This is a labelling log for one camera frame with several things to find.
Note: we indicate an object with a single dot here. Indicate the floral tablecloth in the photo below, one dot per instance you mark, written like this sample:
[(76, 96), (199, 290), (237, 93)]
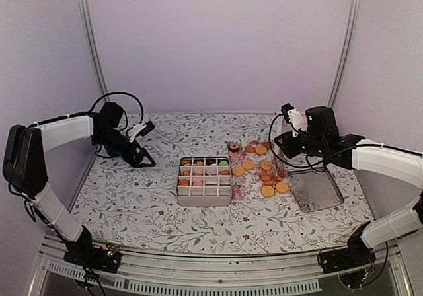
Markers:
[(138, 206)]

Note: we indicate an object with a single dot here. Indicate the aluminium front rail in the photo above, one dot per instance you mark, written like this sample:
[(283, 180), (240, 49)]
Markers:
[(149, 272)]

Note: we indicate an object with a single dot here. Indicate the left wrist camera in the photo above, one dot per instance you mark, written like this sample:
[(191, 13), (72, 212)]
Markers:
[(141, 129)]

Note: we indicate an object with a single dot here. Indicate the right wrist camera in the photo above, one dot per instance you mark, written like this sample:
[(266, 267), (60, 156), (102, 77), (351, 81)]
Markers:
[(295, 119)]

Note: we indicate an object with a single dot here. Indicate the silver tin lid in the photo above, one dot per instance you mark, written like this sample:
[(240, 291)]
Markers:
[(315, 191)]

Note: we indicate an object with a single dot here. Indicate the right aluminium frame post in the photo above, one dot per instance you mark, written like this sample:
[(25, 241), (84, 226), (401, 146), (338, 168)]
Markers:
[(353, 13)]

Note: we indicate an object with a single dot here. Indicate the left aluminium frame post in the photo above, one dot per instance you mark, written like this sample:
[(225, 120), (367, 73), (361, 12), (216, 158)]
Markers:
[(92, 46)]

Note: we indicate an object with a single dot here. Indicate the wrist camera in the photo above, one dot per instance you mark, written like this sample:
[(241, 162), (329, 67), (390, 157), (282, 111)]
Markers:
[(295, 119), (141, 129)]

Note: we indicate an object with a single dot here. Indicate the aluminium frame post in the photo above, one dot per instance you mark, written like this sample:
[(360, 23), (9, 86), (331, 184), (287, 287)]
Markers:
[(353, 13), (92, 46)]

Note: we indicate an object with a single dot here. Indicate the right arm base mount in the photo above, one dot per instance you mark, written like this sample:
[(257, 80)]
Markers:
[(354, 255)]

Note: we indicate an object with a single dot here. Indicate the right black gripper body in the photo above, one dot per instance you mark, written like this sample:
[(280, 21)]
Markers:
[(293, 150)]

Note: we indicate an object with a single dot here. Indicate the orange swirl cookie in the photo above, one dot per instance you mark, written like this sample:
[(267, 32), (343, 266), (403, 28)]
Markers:
[(185, 162)]

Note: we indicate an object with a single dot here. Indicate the chocolate donut cookie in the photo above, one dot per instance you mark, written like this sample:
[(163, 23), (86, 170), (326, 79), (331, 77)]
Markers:
[(233, 147)]

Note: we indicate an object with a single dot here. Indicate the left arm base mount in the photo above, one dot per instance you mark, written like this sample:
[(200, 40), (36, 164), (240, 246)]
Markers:
[(95, 258)]

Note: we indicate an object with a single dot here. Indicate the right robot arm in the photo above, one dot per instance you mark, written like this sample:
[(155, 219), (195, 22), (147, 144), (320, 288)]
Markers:
[(316, 134)]

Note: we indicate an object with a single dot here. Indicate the metal serving tongs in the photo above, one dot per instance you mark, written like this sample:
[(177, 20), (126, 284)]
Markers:
[(278, 171)]

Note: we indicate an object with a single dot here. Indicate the metal tin with white dividers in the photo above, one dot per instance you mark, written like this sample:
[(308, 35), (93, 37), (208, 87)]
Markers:
[(216, 191)]

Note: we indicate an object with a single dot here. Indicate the dark blue cup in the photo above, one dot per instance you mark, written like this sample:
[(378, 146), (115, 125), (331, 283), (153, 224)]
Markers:
[(107, 152)]

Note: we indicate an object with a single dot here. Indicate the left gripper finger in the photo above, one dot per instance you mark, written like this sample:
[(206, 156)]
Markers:
[(143, 156), (143, 165)]

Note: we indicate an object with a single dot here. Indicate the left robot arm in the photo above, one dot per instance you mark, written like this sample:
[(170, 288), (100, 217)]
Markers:
[(42, 161)]

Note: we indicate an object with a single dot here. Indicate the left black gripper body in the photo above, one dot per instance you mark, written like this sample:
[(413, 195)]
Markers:
[(129, 157)]

